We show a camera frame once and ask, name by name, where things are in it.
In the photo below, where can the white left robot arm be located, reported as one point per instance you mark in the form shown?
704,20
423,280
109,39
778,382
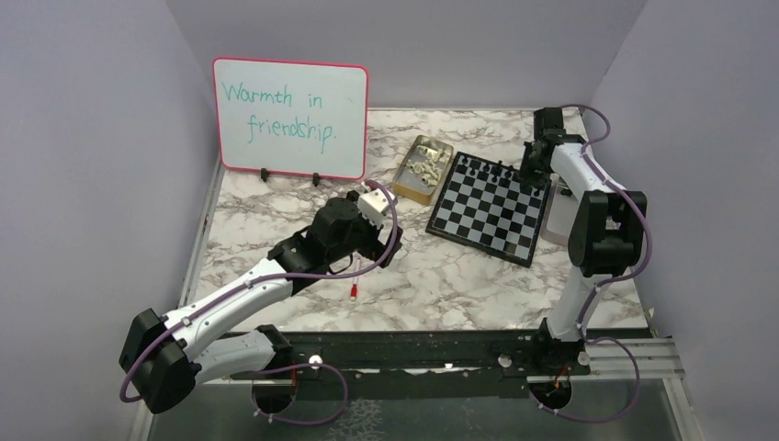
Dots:
165,356

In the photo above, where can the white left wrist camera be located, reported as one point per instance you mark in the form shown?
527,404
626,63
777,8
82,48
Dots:
375,205

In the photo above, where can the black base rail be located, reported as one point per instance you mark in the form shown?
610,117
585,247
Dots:
425,365

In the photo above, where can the pile of white chess pieces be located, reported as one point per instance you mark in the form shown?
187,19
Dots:
427,162

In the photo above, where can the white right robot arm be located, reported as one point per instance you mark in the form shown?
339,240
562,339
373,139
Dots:
609,234

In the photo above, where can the black and silver chessboard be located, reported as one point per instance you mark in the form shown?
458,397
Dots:
502,220

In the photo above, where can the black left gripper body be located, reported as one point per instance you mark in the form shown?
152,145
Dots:
365,240

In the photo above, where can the pink tin tray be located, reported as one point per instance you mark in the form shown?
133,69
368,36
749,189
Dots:
559,214

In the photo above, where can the gold tin tray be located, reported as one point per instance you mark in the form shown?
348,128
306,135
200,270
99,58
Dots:
405,184

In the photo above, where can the pink framed whiteboard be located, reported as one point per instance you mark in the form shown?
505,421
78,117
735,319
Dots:
292,118

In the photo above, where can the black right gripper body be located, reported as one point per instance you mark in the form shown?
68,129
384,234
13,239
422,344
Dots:
533,172

